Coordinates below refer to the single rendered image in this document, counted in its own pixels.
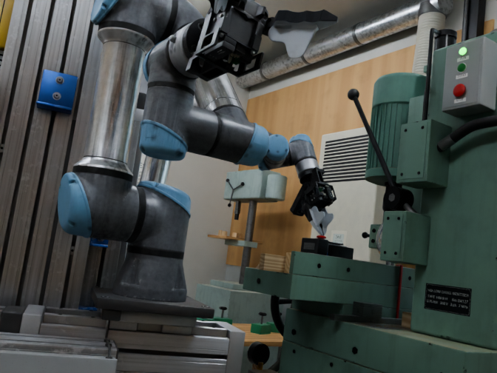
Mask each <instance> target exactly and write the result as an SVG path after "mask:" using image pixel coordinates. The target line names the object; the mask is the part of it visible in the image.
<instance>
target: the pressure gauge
mask: <svg viewBox="0 0 497 373"><path fill-rule="evenodd" d="M269 356H270V351H269V347H268V346H267V345H266V344H264V343H261V342H258V341H256V342H253V343H252V344H251V345H250V346H249V347H248V350H247V358H248V361H249V362H250V363H253V364H256V365H257V369H259V370H263V365H264V364H265V363H266V362H267V361H268V359H269Z"/></svg>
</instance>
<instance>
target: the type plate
mask: <svg viewBox="0 0 497 373"><path fill-rule="evenodd" d="M471 293H472V289H468V288H461V287H455V286H445V285H438V284H432V283H426V289H425V307H424V309H431V310H435V311H440V312H447V313H452V314H456V315H464V316H468V317H469V316H470V304H471Z"/></svg>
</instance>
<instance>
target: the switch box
mask: <svg viewBox="0 0 497 373"><path fill-rule="evenodd" d="M463 47H466V48H467V53H466V54H465V55H464V56H461V55H459V51H460V49H461V48H463ZM465 56H469V59H467V60H463V61H459V62H457V58H461V57H465ZM460 63H465V64H466V65H467V69H466V70H465V71H464V72H463V73H459V72H458V71H457V68H458V66H459V65H460ZM465 73H467V77H464V78H459V79H456V76H457V75H461V74H465ZM457 84H463V85H464V86H465V87H466V90H465V93H464V94H463V95H462V96H460V97H456V96H454V94H453V89H454V87H455V86H456V85H457ZM496 86H497V43H495V42H494V41H492V40H490V39H489V38H487V37H485V36H483V37H481V38H476V39H473V40H471V41H467V42H464V43H461V44H457V45H455V46H452V47H448V48H447V53H446V62H445V72H444V91H443V100H442V112H445V113H447V114H449V115H452V116H454V117H457V118H458V117H462V116H467V115H475V114H479V113H483V112H491V111H494V110H495V109H496ZM465 97H466V101H463V102H459V103H454V100H455V99H459V98H465Z"/></svg>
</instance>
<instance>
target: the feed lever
mask: <svg viewBox="0 0 497 373"><path fill-rule="evenodd" d="M358 97H359V91H358V90H357V89H350V90H349V91H348V98H349V99H350V100H352V101H354V103H355V105H356V108H357V110H358V113H359V116H360V118H361V119H362V123H363V124H364V127H365V129H366V132H367V134H368V137H369V139H370V140H371V143H372V145H373V148H374V150H375V153H376V155H377V158H378V159H379V162H380V164H381V166H382V169H383V171H384V174H385V176H386V178H387V180H388V183H389V185H390V187H389V188H388V189H387V190H386V192H385V194H384V204H385V206H386V207H387V208H388V209H392V210H396V211H409V212H414V213H418V212H417V211H416V210H415V209H414V208H413V207H412V206H413V201H414V197H413V193H412V192H411V191H410V190H409V189H404V188H401V187H398V186H396V185H395V183H394V181H393V178H392V176H391V174H390V171H389V169H388V166H387V164H386V163H385V159H384V158H383V156H382V153H381V151H380V148H379V146H378V144H377V142H376V139H375V137H374V135H373V132H372V130H371V128H370V125H369V123H368V120H367V118H366V117H365V114H364V112H363V110H362V107H361V105H360V102H359V100H358Z"/></svg>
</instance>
